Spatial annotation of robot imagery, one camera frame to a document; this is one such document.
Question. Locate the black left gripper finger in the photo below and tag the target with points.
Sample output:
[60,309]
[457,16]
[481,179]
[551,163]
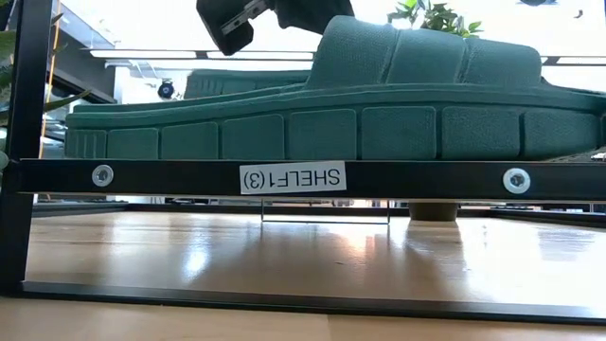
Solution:
[210,14]
[312,14]

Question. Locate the white shelf label sticker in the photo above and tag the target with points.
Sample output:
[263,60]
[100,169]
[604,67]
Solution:
[292,177]

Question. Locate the black ceiling spotlight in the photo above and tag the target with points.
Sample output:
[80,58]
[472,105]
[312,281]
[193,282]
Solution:
[165,89]

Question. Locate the leafy green artificial tree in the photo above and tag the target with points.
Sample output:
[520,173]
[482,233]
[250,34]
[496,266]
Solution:
[440,19]

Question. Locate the potted green succulent plant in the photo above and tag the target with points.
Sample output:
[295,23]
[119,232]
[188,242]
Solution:
[5,42]

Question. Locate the black frame wooden shelf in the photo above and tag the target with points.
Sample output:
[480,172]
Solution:
[426,180]

